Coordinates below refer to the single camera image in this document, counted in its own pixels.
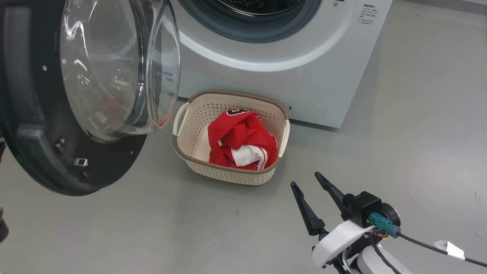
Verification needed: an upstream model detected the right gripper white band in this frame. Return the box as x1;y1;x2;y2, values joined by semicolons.
291;172;376;268

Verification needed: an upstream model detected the red and white garment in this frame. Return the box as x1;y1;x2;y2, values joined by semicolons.
208;108;278;170

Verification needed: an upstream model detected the dark round washer door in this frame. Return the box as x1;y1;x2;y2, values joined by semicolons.
0;0;181;196

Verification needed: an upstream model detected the white front-load washing machine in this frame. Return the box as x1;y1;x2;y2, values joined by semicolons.
169;0;393;129

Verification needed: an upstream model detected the cream perforated laundry basket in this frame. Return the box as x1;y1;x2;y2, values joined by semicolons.
172;90;290;186

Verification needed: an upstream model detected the blue energy label sticker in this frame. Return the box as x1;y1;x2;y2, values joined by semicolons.
161;71;176;94

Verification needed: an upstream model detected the black cable with teal connector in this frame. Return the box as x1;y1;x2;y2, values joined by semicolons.
368;212;487;268

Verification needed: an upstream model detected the white cable tag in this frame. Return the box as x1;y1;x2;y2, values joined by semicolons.
434;240;466;261

